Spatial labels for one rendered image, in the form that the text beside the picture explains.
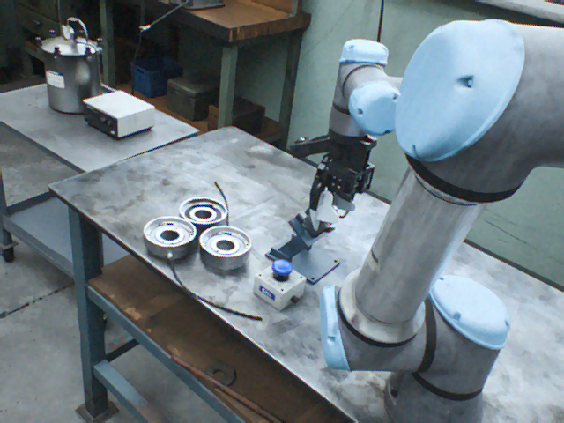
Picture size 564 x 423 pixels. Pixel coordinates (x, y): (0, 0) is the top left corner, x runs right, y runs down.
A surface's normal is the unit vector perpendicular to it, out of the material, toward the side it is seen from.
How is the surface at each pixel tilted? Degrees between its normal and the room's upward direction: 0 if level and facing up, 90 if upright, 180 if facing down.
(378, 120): 90
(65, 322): 0
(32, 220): 0
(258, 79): 90
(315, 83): 90
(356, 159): 90
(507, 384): 0
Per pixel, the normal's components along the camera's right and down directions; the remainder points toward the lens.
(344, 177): -0.62, 0.36
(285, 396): 0.12, -0.83
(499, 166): -0.04, 0.77
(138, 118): 0.78, 0.41
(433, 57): -0.96, -0.14
